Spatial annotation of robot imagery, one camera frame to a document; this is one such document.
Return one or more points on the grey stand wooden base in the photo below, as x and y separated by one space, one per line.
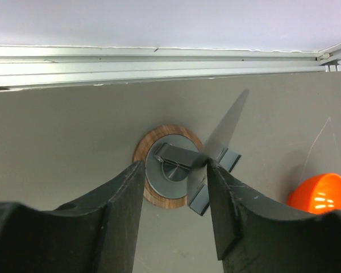
175 161

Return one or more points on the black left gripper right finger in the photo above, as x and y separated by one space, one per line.
254 233

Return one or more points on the left aluminium frame post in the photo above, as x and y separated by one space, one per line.
24 67

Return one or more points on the orange plastic bowl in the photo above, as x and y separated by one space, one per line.
318 194

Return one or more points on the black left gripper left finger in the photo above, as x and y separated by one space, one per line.
96 232

